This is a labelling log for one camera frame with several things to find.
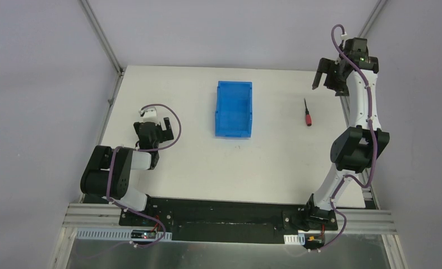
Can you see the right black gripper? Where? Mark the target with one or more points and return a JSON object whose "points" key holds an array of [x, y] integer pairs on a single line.
{"points": [[327, 70]]}

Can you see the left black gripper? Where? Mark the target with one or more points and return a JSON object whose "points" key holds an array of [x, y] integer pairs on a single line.
{"points": [[156, 131]]}

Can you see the red handled screwdriver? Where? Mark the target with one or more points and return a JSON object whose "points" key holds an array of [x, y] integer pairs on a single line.
{"points": [[308, 118]]}

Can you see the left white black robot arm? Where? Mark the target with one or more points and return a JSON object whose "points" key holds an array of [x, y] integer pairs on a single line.
{"points": [[108, 172]]}

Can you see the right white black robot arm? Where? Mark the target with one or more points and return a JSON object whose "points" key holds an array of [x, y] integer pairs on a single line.
{"points": [[353, 74]]}

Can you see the blue plastic bin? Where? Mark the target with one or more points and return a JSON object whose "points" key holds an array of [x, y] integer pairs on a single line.
{"points": [[233, 114]]}

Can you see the white camera on left wrist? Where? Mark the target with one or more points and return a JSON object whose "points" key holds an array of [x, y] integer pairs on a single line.
{"points": [[148, 114]]}

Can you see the right aluminium corner post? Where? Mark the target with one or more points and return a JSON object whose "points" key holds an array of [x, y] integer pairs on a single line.
{"points": [[372, 17]]}

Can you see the aluminium corner post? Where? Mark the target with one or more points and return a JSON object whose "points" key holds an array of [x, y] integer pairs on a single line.
{"points": [[101, 36], [372, 17]]}

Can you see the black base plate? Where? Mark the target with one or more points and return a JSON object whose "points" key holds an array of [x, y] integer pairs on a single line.
{"points": [[313, 220]]}

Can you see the left white cable duct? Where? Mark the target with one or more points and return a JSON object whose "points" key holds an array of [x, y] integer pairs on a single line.
{"points": [[135, 235]]}

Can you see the white cable duct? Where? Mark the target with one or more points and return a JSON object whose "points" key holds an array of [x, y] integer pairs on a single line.
{"points": [[135, 235], [297, 239]]}

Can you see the left aluminium corner post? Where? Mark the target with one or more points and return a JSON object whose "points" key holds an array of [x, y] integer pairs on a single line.
{"points": [[101, 36]]}

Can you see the aluminium front rail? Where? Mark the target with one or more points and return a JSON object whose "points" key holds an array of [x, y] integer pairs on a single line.
{"points": [[355, 221]]}

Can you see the right white cable duct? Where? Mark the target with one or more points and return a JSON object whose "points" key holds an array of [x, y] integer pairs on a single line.
{"points": [[297, 239]]}

